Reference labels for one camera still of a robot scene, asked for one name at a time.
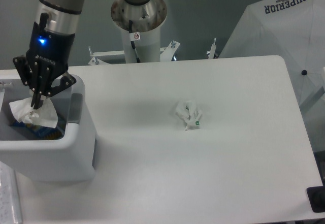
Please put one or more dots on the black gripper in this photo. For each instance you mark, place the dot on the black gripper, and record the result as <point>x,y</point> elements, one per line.
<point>51,51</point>

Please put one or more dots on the white tissue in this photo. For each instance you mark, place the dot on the white tissue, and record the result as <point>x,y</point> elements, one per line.
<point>45,116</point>

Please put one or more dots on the white green wrapper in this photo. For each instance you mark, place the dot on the white green wrapper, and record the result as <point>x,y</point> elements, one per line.
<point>189,112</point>

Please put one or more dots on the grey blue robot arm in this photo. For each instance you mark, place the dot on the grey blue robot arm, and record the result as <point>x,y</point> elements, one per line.
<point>62,16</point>

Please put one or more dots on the white trash can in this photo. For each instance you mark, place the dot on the white trash can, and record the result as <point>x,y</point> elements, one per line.
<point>69,158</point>

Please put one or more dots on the blue snack wrapper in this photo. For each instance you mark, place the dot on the blue snack wrapper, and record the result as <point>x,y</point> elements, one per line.
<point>42,132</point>

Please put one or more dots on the white superior umbrella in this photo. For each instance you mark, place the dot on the white superior umbrella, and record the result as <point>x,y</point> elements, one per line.
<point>292,29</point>

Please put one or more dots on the black device at edge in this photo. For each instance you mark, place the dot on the black device at edge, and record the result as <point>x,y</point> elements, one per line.
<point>316,198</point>

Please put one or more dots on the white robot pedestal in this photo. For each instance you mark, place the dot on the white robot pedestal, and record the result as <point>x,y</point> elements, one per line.
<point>141,46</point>

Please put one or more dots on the white metal base frame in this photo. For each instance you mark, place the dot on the white metal base frame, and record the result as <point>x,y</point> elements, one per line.
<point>168,53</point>

